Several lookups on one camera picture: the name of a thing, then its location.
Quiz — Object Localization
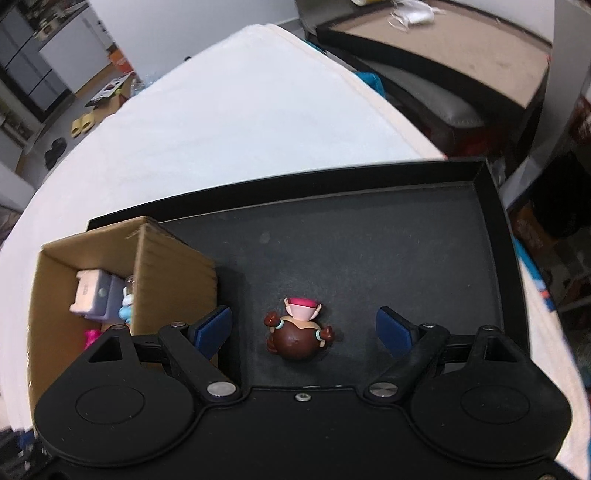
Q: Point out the grey cushion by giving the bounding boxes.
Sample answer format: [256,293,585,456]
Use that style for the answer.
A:
[369,69,491,136]

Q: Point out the brown cardboard box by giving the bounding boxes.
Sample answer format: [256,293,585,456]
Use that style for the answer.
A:
[27,216,219,407]

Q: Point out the small blue white figurine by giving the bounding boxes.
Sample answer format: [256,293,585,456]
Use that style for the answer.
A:
[117,274,138,330]

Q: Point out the black tray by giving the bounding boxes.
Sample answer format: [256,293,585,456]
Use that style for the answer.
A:
[87,156,529,388]

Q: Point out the white cabinet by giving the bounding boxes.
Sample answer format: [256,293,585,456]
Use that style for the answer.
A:
[38,8,116,95]

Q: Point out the lavender white toy block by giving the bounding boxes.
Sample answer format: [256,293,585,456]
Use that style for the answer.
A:
[69,269,125,322]

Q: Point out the open cardboard box with magazines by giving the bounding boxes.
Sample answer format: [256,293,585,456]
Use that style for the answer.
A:
[89,73,139,116]

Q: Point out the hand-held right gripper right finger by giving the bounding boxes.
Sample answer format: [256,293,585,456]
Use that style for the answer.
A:
[364,307,536,402]

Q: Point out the white items on table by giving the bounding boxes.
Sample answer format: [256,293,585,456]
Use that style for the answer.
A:
[390,0,437,32]

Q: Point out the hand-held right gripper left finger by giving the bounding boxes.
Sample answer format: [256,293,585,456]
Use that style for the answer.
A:
[62,305,242,406]

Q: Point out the brown haired doll figurine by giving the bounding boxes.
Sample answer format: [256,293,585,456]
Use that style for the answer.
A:
[263,296,334,361]

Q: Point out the dark glass panel cabinet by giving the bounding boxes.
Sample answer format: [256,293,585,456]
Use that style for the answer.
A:
[0,7,75,123]

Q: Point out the blue printed cloth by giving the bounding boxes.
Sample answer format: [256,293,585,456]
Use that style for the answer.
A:
[515,240,561,315]

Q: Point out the black low table brown top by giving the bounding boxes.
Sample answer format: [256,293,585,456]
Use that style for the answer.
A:
[316,0,555,151]

